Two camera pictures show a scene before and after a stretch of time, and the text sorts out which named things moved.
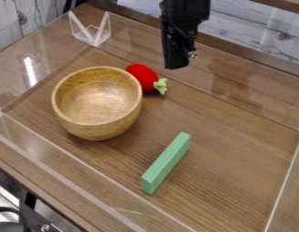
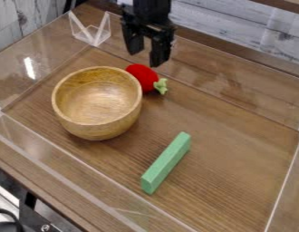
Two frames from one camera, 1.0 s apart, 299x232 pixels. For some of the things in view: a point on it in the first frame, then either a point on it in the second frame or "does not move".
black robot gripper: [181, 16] to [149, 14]
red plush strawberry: [149, 82] does not move
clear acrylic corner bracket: [92, 34] does not move
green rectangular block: [165, 163] does not move
